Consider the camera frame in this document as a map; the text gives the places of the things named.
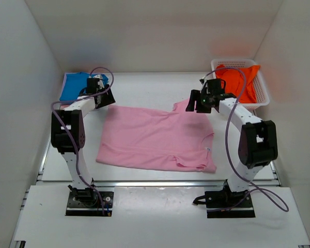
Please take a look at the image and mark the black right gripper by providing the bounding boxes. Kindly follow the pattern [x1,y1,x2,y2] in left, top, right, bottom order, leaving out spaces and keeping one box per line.
[187,90,213,114]

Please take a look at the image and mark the pink t shirt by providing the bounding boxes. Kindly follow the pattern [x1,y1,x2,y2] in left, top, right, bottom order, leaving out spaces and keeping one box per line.
[96,100,216,173]

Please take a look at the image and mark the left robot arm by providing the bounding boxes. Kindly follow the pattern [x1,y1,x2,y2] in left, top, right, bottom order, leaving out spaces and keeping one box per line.
[51,74,115,208]

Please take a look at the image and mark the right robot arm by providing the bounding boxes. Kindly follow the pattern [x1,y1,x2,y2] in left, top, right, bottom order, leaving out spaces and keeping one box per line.
[185,78,278,212]

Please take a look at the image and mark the folded blue t shirt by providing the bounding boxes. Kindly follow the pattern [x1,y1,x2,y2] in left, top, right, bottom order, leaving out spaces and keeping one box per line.
[59,73,110,101]

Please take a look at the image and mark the orange t shirt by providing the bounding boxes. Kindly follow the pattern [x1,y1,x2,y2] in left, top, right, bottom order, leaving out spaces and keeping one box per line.
[214,65,261,104]

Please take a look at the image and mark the aluminium table rail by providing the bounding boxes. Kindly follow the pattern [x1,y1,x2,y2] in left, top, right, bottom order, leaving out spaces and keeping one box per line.
[36,179,280,187]

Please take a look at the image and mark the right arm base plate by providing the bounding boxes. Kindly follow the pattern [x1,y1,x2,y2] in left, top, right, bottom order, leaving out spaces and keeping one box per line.
[192,185,256,219]

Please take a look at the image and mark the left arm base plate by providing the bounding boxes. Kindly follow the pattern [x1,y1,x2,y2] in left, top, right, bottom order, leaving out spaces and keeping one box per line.
[65,185,114,217]

